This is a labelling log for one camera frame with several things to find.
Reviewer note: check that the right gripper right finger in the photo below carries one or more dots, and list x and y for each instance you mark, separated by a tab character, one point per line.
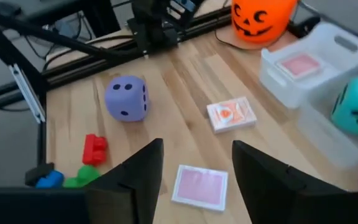
291	202

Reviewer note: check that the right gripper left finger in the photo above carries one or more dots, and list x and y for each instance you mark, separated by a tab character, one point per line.
57	205

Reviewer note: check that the blue plastic block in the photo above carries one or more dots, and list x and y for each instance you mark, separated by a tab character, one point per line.
51	180

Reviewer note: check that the green four-stud block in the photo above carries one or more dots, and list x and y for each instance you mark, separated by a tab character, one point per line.
87	174

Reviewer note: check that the red two-stud block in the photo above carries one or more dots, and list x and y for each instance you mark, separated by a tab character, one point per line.
93	149

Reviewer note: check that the teal foam die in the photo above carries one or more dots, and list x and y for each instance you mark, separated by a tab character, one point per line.
350	96

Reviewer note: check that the purple foam die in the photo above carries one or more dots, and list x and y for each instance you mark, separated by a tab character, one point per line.
126	99

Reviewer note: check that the pink backed card deck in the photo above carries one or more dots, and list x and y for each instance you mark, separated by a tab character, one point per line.
200	188
298	65

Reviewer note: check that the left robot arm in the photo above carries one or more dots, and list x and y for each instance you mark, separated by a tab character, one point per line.
154	28

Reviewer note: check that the clear plastic bin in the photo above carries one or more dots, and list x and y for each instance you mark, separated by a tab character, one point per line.
322	143

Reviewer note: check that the orange patterned card deck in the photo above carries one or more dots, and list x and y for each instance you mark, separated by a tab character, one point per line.
232	115

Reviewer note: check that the silver aluminium strut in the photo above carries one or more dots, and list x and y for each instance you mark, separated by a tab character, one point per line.
26	91

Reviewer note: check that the white plastic bin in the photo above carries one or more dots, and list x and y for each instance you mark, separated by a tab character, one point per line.
272	84

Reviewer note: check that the orange pumpkin bucket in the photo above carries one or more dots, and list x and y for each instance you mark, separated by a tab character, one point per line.
284	18

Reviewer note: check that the black frame post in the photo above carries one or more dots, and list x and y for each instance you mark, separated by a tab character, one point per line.
11	59

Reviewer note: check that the black diagonal frame strut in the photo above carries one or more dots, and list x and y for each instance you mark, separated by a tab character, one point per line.
42	32

